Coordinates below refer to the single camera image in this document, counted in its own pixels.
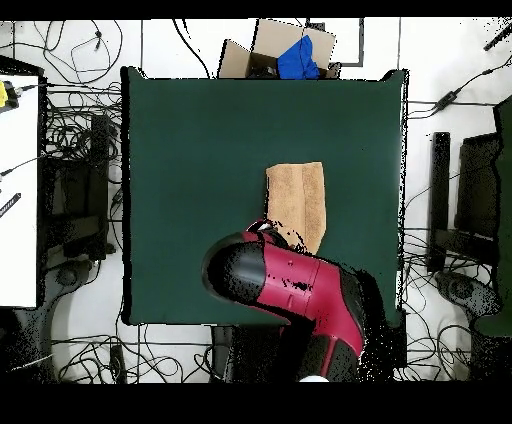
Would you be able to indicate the orange terry towel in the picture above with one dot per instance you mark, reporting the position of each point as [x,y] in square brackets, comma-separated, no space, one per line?
[296,192]

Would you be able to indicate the dark green table cloth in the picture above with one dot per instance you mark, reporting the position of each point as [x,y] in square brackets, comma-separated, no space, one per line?
[260,120]

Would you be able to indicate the black equipment stand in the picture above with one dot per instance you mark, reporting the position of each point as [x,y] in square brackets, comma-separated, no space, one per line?
[98,180]

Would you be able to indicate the blue cloth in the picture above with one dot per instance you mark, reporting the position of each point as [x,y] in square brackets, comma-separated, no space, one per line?
[296,60]

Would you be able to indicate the black box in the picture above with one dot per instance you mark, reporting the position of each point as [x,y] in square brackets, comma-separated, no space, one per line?
[400,344]

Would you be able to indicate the brown cardboard box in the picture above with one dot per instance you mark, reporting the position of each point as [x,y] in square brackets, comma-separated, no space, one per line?
[276,40]

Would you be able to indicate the black power strip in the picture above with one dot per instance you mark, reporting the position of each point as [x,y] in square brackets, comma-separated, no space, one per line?
[118,364]

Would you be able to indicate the black power adapter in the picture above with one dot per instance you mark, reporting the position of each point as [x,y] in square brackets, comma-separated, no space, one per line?
[446,102]

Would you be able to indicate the white table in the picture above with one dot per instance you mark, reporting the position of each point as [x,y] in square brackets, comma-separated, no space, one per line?
[18,200]

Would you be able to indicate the dark green draped cloth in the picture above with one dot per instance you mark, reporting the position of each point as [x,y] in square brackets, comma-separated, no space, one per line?
[504,200]

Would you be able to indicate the black bar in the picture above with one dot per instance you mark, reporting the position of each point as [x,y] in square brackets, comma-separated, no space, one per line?
[10,204]

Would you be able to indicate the yellow black tool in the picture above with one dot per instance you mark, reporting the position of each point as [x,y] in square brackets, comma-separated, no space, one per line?
[6,96]

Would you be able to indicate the black rod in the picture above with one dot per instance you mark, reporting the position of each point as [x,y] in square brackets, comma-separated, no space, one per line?
[498,38]

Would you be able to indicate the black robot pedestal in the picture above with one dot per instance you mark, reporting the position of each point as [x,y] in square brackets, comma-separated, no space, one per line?
[256,352]

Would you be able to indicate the black upright post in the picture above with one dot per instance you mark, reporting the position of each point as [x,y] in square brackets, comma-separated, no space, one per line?
[439,180]

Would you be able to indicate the black floor frame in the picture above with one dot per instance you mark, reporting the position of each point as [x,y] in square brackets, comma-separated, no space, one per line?
[362,44]

